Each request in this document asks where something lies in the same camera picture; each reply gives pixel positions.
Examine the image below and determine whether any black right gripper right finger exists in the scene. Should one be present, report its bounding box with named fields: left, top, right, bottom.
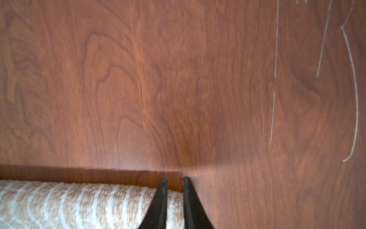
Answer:
left=183, top=177, right=214, bottom=229

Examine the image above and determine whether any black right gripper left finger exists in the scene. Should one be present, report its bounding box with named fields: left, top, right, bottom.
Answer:
left=138, top=177, right=168, bottom=229

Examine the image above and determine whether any pink white striped dishcloth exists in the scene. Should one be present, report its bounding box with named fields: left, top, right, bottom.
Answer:
left=0, top=179, right=185, bottom=229

